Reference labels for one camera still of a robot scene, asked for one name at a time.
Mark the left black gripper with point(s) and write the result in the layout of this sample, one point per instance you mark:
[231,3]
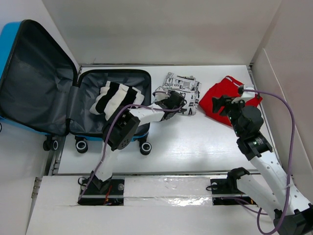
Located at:
[162,101]

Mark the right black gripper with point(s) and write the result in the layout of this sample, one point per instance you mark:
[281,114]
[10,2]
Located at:
[217,103]

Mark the red polo shirt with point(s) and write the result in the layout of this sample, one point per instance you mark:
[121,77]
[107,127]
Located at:
[227,86]

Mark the newspaper print garment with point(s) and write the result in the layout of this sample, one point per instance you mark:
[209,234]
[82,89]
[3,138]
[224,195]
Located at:
[187,86]

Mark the black and white striped garment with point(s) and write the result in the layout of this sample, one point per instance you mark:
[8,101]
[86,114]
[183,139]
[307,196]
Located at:
[112,96]

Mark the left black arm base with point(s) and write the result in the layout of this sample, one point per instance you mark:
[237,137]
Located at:
[112,195]

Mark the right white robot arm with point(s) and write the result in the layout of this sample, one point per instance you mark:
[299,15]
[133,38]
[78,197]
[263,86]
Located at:
[290,211]

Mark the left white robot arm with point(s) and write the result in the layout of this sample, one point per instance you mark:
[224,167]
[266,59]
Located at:
[121,127]

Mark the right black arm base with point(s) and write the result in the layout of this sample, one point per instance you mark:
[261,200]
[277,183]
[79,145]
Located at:
[225,195]

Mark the blue hard-shell suitcase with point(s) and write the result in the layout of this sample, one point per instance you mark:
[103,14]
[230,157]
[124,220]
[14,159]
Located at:
[41,90]

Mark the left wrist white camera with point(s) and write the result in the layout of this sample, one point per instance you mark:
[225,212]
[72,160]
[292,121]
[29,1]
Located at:
[160,94]

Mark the wrist white camera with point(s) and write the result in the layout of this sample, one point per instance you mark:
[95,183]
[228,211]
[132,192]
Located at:
[160,94]
[246,93]

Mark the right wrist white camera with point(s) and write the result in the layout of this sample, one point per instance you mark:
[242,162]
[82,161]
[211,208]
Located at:
[246,93]

